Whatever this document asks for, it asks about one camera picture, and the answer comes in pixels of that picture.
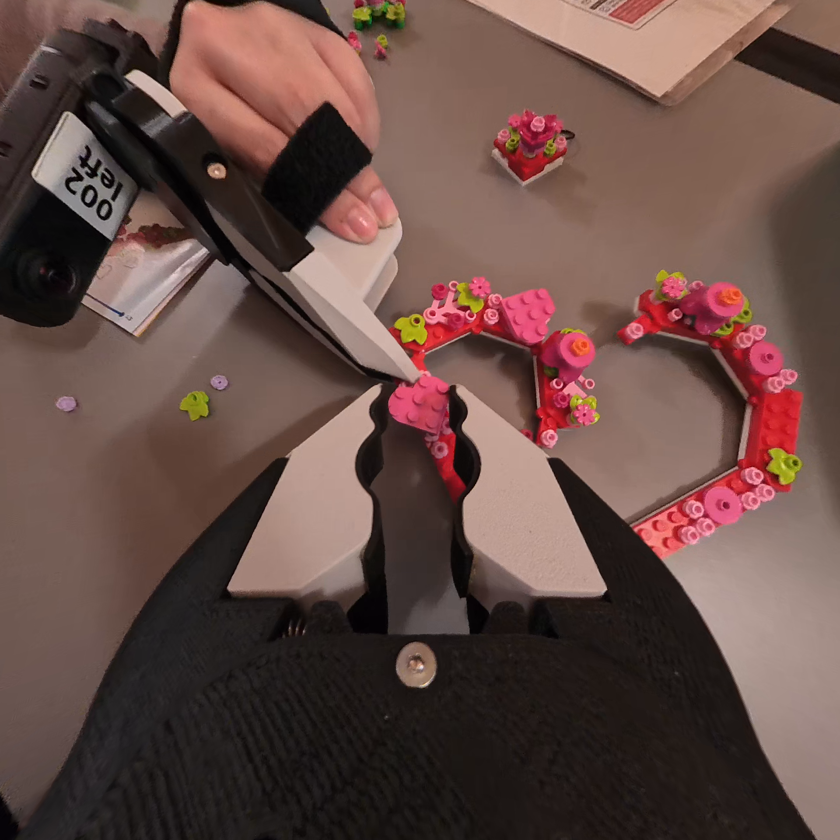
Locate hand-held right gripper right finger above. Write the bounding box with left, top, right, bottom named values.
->
left=449, top=385, right=609, bottom=634

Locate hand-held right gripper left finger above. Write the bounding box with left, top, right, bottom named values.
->
left=225, top=384, right=395, bottom=634

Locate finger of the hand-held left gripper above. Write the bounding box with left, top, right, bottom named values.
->
left=248, top=269, right=406, bottom=385
left=287, top=251, right=422, bottom=386

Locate red lego half with hearts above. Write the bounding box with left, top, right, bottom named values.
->
left=386, top=276, right=601, bottom=503

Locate lego instruction booklet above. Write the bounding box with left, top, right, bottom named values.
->
left=82, top=193, right=212, bottom=337

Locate small red white lego block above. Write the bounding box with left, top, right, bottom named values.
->
left=491, top=108, right=569, bottom=187

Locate pile of loose lego pieces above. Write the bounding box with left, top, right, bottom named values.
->
left=348, top=0, right=409, bottom=61

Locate red lego half with discs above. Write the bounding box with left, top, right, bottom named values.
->
left=617, top=269, right=805, bottom=560

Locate person's left hand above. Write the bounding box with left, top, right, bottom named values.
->
left=167, top=0, right=401, bottom=245

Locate cardboard envelope with label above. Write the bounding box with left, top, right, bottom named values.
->
left=467, top=0, right=798, bottom=107

